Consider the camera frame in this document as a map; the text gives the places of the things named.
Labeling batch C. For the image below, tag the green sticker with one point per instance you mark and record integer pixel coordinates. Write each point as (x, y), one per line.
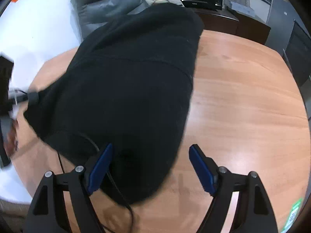
(292, 214)

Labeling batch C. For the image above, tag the person's left hand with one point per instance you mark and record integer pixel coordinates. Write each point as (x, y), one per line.
(13, 136)

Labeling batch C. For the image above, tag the white paper stack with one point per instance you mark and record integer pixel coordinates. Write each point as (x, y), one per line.
(243, 8)

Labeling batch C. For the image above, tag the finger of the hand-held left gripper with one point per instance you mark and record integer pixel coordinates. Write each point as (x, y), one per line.
(28, 96)

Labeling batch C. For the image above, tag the black mesh office chair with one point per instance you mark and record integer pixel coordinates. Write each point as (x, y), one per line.
(300, 51)

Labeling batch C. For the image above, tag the dark wooden cabinet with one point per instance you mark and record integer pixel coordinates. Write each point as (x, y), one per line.
(250, 28)

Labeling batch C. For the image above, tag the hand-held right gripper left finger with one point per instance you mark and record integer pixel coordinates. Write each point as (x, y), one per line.
(100, 167)

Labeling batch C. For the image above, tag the grey leather armchair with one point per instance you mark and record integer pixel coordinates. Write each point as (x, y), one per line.
(107, 4)

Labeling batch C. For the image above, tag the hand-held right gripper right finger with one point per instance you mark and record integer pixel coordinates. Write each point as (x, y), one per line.
(203, 170)

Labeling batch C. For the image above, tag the black fleece jacket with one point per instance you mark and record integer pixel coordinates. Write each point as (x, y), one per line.
(121, 89)

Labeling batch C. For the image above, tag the grey metal cabinet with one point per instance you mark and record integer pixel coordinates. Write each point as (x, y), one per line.
(280, 14)

